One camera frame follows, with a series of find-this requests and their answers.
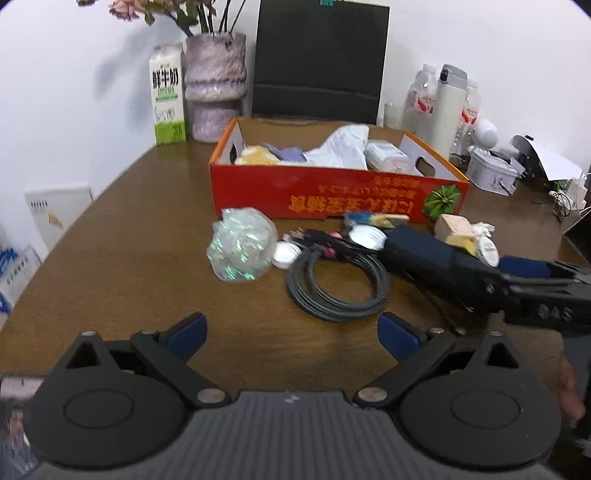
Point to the white power adapter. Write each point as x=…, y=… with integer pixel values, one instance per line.
x=577, y=194

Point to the dark laptop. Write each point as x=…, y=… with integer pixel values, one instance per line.
x=581, y=240

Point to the dried pink flowers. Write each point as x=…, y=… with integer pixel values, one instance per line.
x=124, y=8

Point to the white round lid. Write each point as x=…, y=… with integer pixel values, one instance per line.
x=367, y=236
x=286, y=255

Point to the white round container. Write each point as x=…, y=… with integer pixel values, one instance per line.
x=487, y=251

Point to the white desk calendar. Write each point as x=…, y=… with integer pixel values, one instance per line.
x=60, y=217

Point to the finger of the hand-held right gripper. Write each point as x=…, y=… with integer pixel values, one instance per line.
x=434, y=263
x=521, y=266

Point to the blue yellow small toy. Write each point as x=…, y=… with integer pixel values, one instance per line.
x=369, y=218

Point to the orange cardboard box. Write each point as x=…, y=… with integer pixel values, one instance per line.
x=323, y=194

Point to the white round gadget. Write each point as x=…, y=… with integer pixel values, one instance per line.
x=485, y=134

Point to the white thermos bottle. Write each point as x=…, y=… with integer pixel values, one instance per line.
x=445, y=110

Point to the white tin box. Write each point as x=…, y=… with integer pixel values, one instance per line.
x=489, y=171

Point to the clear drinking glass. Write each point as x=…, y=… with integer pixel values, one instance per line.
x=392, y=117

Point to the purple cloth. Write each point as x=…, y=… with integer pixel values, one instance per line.
x=291, y=153

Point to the white tissue pack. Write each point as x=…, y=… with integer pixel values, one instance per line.
x=385, y=157

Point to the yellow plush toy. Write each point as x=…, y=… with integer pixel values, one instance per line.
x=256, y=156

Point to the cream wrapped packet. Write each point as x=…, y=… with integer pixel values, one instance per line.
x=455, y=228

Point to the person's right hand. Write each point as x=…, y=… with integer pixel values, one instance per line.
x=568, y=387

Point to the white plastic bag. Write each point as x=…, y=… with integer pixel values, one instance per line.
x=341, y=147

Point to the iridescent wrap ball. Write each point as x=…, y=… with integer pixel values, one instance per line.
x=240, y=244

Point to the black paper bag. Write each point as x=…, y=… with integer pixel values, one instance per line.
x=318, y=55

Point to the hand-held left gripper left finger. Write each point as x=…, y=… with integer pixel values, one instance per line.
x=187, y=334

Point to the purple white ceramic vase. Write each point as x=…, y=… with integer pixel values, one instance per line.
x=214, y=69

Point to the white green milk carton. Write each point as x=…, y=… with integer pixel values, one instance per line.
x=167, y=92

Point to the clear plastic water bottle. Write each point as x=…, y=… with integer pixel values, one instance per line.
x=420, y=99
x=471, y=113

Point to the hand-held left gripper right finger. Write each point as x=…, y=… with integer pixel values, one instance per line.
x=397, y=337

